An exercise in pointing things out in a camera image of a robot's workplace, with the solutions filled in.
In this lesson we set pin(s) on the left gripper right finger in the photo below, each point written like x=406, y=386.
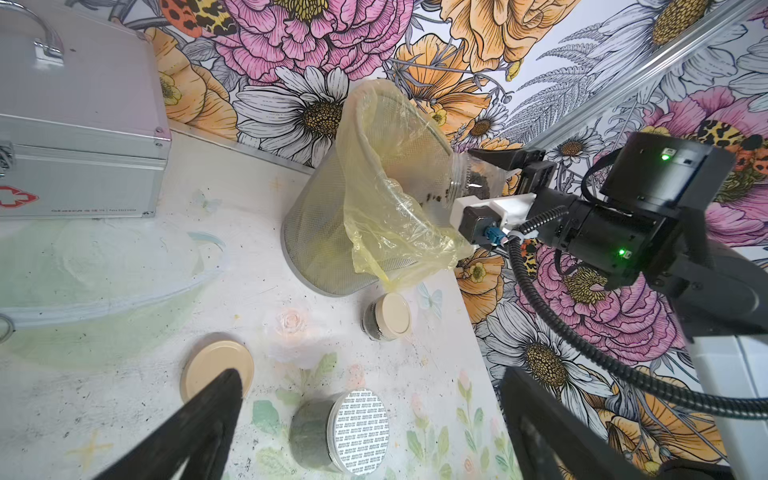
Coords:
x=545, y=434

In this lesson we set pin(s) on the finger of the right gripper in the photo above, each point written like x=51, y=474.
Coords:
x=508, y=160

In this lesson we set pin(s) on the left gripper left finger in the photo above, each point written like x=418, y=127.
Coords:
x=194, y=442

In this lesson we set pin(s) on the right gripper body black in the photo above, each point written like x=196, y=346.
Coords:
x=534, y=185

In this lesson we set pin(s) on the clear jar beige lid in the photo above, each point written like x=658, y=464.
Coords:
x=468, y=183

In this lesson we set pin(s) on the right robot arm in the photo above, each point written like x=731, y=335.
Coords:
x=668, y=319

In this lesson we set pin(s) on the foil sealed tea jar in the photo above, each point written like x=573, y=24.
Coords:
x=346, y=434

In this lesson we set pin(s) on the yellow bin liner bag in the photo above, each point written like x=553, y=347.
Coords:
x=398, y=174

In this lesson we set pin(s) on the clear plastic bowl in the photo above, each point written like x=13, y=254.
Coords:
x=90, y=293

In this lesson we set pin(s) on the closed beige lid jar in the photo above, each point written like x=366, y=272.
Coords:
x=388, y=318

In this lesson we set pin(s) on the mesh waste bin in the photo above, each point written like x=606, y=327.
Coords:
x=313, y=235

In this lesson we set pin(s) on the silver first aid case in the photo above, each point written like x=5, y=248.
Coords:
x=84, y=132

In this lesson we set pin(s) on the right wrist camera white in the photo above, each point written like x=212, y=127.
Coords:
x=486, y=223

